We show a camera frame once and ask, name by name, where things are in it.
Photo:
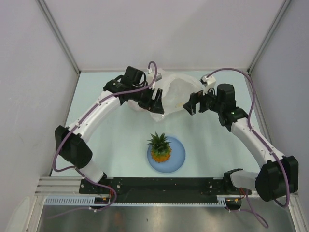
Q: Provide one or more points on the aluminium frame rail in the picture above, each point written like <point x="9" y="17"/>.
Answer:
<point x="78" y="186"/>

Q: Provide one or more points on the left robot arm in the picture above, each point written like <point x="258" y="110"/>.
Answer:
<point x="71" y="141"/>

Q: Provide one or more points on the fake pineapple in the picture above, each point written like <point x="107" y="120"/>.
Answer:
<point x="160" y="149"/>

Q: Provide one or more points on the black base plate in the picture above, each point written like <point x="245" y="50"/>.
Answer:
<point x="176" y="190"/>

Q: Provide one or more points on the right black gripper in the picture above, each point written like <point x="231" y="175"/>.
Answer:
<point x="195" y="98"/>

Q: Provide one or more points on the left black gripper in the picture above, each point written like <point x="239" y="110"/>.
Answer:
<point x="154" y="105"/>

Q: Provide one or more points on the white plastic bag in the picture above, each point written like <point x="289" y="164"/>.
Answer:
<point x="177" y="88"/>

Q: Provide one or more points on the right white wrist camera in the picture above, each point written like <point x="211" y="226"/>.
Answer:
<point x="208" y="81"/>

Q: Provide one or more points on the white slotted cable duct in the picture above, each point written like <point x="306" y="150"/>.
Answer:
<point x="97" y="201"/>

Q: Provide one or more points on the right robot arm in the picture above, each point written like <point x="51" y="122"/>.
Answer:
<point x="278" y="175"/>

